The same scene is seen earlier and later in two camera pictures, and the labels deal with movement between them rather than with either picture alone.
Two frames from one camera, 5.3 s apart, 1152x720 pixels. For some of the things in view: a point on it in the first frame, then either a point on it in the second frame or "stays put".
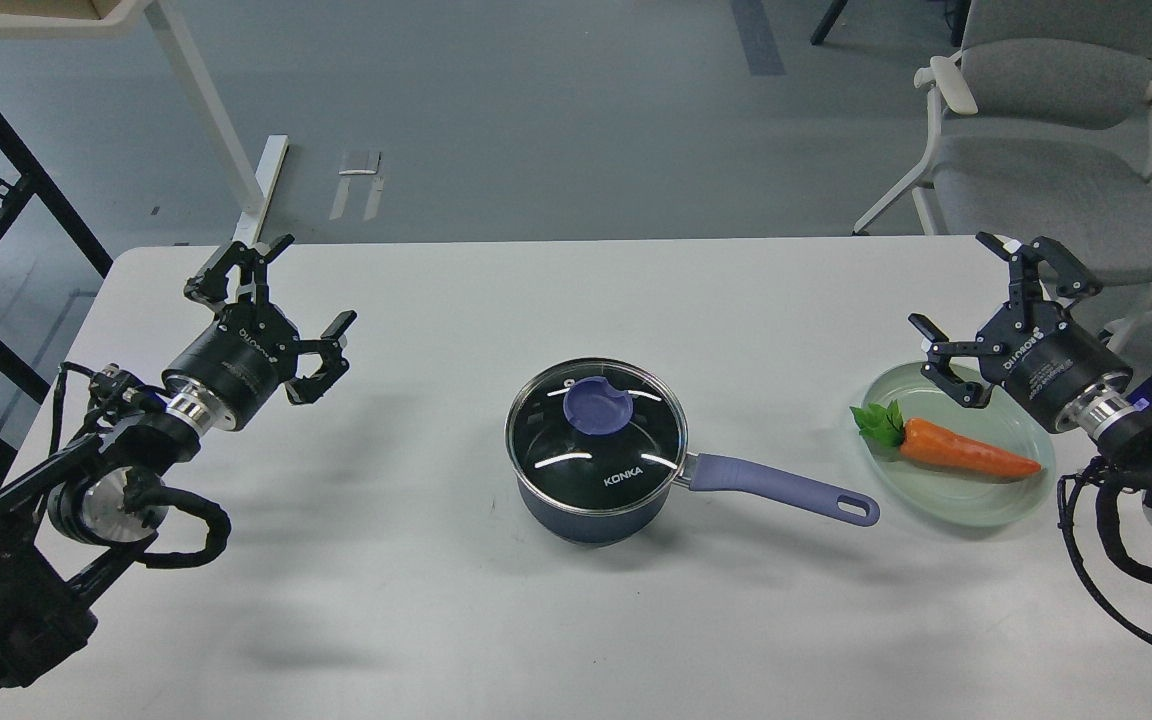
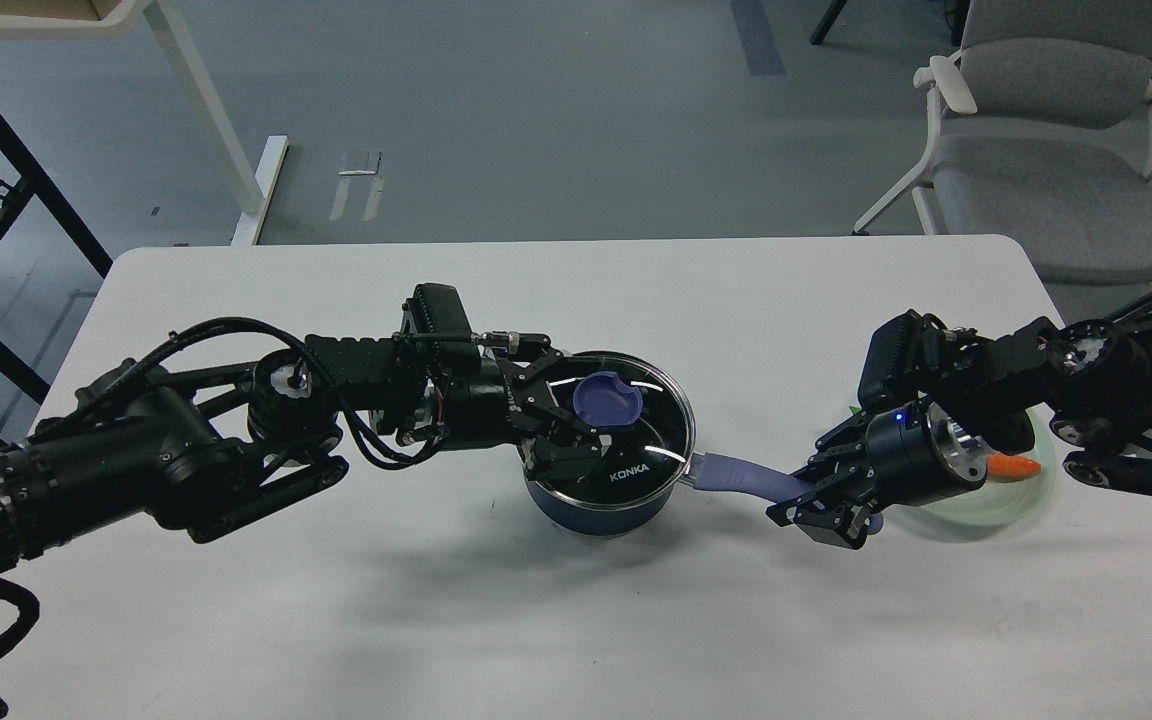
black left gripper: (247, 353) -> (493, 404)
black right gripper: (1048, 356) -> (919, 453)
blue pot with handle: (596, 447) stays put
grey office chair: (1047, 129) stays put
